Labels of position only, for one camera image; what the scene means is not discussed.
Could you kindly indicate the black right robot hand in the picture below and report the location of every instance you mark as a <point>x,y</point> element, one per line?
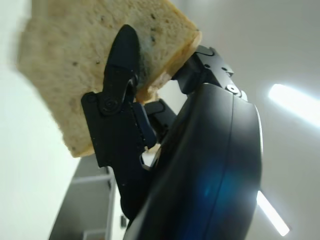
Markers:
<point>200,162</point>

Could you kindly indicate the brown bread slice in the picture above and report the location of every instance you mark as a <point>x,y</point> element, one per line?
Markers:
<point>62,62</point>

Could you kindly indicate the long ceiling light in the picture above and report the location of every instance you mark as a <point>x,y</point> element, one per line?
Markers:
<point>272,212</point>
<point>292,102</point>

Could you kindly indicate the grey cabinet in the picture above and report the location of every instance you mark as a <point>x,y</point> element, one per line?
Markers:
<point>92,180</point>

